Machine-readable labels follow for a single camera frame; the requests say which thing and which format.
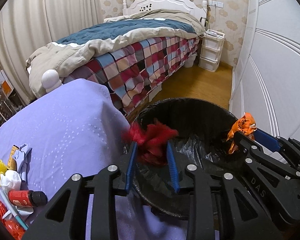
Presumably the orange wrapper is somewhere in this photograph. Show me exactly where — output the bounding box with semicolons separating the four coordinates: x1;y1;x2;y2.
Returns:
227;112;257;154

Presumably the red bottle black cap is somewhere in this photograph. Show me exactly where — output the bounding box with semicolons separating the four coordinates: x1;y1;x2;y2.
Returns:
8;190;47;207

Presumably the white teal toothpaste tube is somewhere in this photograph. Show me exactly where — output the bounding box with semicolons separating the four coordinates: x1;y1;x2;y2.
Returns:
0;189;29;230

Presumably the white tissue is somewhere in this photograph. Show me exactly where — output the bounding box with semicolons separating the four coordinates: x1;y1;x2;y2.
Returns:
0;170;21;193

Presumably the yellow tube black cap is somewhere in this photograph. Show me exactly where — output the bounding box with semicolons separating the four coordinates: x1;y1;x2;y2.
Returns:
7;145;19;171

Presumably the purple paper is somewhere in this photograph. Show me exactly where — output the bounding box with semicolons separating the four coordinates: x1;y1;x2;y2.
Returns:
12;144;32;182

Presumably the red feathery pompom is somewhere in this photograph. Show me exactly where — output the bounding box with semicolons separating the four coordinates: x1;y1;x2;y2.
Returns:
122;121;178;166

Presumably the red plastic bag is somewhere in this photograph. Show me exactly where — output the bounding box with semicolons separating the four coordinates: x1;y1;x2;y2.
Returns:
4;220;25;240

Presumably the black lined trash bin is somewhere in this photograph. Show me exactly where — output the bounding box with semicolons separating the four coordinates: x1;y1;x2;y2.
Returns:
133;98;244;220

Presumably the white wardrobe door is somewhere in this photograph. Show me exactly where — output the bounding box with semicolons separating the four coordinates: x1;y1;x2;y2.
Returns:
229;0;300;141

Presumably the small white bin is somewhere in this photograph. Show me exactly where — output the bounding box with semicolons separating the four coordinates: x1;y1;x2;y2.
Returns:
184;53;197;68

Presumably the white plastic drawer unit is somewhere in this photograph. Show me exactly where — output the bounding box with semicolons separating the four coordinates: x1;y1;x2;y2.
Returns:
199;29;225;72

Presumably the plaid bed sheet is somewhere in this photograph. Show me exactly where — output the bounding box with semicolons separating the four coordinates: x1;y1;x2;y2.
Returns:
63;37;199;115

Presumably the blue beige quilt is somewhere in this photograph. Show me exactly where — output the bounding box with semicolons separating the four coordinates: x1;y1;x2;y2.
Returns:
26;9;205;98

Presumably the white orange small box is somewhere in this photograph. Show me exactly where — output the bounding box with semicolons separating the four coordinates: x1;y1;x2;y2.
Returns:
0;70;14;97

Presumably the beige pleated curtain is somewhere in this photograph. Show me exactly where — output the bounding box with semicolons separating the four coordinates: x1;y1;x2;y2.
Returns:
0;0;103;105

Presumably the white wall socket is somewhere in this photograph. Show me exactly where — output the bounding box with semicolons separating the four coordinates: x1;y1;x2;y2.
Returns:
208;0;224;8

